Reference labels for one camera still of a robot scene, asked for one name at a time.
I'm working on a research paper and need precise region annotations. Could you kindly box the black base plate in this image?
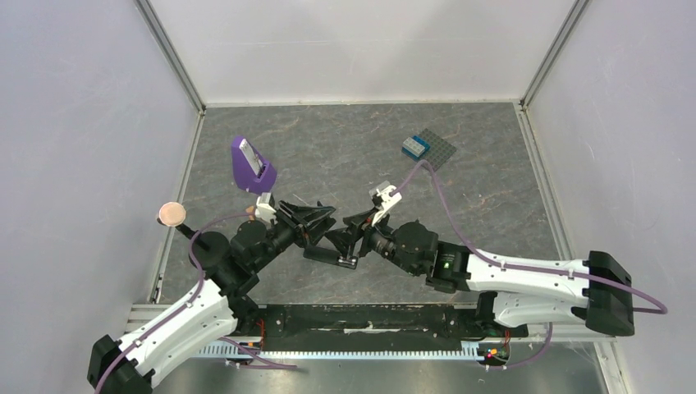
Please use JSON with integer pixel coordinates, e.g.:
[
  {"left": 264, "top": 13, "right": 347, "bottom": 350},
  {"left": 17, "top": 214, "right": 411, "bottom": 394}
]
[{"left": 232, "top": 304, "right": 529, "bottom": 352}]

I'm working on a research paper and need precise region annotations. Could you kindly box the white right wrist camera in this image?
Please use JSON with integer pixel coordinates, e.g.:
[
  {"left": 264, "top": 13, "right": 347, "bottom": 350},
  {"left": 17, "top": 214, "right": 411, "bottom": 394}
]
[{"left": 369, "top": 181, "right": 402, "bottom": 227}]

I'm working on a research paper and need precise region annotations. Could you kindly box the blue lego brick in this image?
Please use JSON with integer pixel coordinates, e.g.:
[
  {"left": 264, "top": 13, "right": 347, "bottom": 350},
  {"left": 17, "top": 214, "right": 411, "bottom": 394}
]
[{"left": 401, "top": 135, "right": 430, "bottom": 161}]

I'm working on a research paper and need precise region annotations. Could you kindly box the white device in stand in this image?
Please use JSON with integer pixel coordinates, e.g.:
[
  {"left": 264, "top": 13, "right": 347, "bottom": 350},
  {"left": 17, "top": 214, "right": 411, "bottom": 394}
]
[{"left": 239, "top": 138, "right": 267, "bottom": 178}]

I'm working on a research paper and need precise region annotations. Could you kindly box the white comb cable duct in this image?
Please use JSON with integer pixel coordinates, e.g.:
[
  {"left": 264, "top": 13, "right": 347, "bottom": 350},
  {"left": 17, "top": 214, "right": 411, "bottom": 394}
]
[{"left": 193, "top": 341, "right": 510, "bottom": 362}]

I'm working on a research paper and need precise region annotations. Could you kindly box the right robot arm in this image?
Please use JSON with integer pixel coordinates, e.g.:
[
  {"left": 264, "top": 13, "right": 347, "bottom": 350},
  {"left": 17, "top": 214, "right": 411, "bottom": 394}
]
[{"left": 325, "top": 212, "right": 635, "bottom": 337}]

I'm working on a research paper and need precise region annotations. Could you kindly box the aluminium frame rail left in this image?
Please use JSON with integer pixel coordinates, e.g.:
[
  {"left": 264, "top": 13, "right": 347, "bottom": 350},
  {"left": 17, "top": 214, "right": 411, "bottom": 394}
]
[{"left": 106, "top": 0, "right": 208, "bottom": 394}]

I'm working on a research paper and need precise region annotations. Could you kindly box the aluminium frame rail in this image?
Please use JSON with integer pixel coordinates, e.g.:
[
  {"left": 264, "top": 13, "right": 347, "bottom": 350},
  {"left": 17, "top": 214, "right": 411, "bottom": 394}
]
[
  {"left": 515, "top": 1, "right": 630, "bottom": 393},
  {"left": 106, "top": 0, "right": 208, "bottom": 394}
]

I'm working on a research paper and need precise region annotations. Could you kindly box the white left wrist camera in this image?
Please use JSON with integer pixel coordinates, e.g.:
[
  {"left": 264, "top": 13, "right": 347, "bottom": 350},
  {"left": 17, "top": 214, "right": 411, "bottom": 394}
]
[{"left": 254, "top": 192, "right": 277, "bottom": 225}]

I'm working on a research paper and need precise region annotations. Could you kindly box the aluminium frame rail right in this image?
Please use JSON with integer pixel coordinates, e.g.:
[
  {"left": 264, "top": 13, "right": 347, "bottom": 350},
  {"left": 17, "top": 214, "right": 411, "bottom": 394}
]
[{"left": 515, "top": 1, "right": 630, "bottom": 393}]

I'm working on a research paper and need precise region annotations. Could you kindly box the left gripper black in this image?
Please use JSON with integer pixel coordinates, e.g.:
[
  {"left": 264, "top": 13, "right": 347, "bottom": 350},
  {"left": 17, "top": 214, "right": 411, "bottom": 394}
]
[{"left": 252, "top": 199, "right": 337, "bottom": 271}]

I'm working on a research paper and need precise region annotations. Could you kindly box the black remote control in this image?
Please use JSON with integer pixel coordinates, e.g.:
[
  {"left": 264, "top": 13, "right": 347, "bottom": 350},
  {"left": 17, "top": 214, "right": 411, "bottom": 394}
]
[{"left": 303, "top": 245, "right": 358, "bottom": 269}]

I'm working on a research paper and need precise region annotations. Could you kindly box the pink round knob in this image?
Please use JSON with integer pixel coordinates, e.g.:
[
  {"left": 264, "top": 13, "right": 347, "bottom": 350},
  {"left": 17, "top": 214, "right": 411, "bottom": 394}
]
[{"left": 157, "top": 201, "right": 186, "bottom": 227}]

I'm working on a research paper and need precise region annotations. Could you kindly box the grey lego baseplate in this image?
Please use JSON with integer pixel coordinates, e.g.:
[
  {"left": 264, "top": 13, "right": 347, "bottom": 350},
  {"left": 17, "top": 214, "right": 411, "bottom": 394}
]
[{"left": 413, "top": 129, "right": 456, "bottom": 171}]

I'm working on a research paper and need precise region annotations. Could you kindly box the purple stand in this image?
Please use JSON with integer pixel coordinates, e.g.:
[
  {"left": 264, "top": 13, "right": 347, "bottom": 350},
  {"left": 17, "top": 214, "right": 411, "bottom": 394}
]
[{"left": 231, "top": 135, "right": 277, "bottom": 195}]

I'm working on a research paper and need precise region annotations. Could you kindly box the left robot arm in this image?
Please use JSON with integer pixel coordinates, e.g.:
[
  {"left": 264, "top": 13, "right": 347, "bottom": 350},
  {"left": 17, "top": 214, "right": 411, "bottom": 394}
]
[{"left": 87, "top": 193, "right": 336, "bottom": 393}]

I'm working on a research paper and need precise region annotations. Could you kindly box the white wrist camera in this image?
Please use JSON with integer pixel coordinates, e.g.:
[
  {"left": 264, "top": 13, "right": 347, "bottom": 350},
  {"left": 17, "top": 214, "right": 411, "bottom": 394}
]
[
  {"left": 369, "top": 181, "right": 402, "bottom": 227},
  {"left": 254, "top": 192, "right": 277, "bottom": 225}
]

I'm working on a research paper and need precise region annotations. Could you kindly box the light grey lego brick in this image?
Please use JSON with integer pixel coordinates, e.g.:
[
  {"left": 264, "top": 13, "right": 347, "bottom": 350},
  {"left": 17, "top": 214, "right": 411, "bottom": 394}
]
[{"left": 401, "top": 137, "right": 426, "bottom": 159}]

